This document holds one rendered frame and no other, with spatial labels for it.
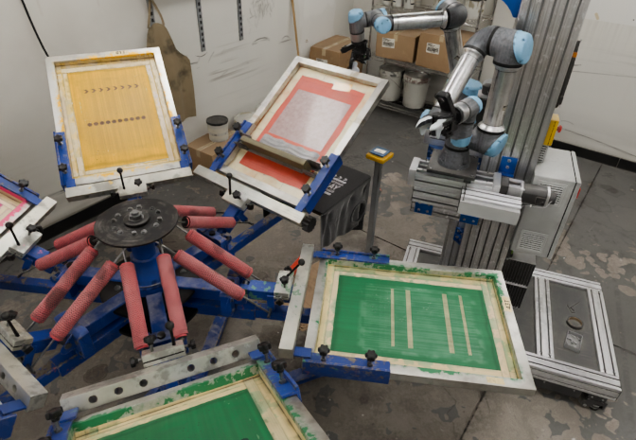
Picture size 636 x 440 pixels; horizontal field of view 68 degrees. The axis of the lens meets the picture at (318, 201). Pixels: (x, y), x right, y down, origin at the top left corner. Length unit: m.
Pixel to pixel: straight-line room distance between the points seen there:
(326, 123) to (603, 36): 3.55
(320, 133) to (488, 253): 1.16
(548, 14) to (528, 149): 0.61
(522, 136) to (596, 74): 3.10
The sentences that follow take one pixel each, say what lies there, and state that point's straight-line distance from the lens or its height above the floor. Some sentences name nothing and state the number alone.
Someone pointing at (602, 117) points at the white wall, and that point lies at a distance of 5.60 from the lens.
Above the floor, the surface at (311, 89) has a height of 1.45.
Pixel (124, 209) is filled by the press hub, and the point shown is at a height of 1.31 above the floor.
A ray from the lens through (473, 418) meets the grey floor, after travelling 2.91.
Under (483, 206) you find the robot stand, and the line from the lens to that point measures 2.26.
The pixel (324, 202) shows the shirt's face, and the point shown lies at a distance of 2.51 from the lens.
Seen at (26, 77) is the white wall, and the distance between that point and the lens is 3.77.
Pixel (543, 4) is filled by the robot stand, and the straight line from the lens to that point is 2.26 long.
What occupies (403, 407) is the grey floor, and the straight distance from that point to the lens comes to 2.85.
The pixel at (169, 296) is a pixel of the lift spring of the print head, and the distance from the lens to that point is 1.71.
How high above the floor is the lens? 2.37
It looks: 34 degrees down
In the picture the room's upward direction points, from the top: 2 degrees clockwise
